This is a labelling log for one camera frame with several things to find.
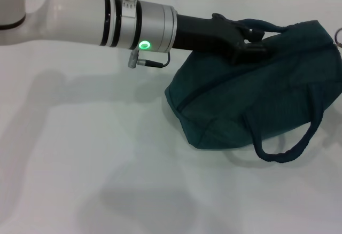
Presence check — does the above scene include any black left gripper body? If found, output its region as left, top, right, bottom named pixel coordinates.
left=173, top=12, right=246, bottom=66

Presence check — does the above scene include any left wrist cable with plug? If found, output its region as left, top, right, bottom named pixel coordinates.
left=127, top=50, right=172, bottom=69

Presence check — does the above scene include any zipper pull with clear ring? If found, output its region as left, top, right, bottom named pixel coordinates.
left=334, top=27, right=342, bottom=50

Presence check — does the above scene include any dark teal insulated bag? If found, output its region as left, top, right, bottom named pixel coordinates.
left=164, top=17, right=342, bottom=165

